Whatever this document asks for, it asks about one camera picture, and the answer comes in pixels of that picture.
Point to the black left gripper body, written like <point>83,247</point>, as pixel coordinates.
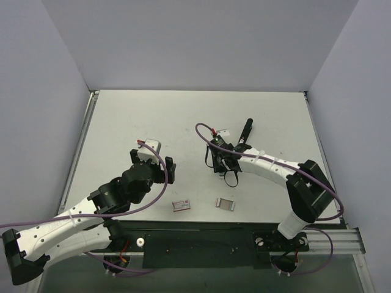
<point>170,170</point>

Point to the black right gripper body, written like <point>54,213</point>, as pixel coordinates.
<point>222,154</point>

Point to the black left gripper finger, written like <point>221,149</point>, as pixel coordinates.
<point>170,166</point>
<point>134,157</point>

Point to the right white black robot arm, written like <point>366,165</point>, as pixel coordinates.
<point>309,191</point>

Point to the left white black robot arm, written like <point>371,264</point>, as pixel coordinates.
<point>88,225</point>

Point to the red white staple box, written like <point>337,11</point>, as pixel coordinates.
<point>181,205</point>

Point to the open staple box tray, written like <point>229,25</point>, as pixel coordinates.
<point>224,204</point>

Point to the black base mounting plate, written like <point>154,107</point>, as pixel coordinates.
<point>203,244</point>

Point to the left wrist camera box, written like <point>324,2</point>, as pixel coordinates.
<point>148,151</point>

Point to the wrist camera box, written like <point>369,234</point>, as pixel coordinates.
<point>148,151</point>
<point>220,132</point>

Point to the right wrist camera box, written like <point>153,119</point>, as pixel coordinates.
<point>220,132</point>

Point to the aluminium frame rail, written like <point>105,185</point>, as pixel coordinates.
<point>345,242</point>

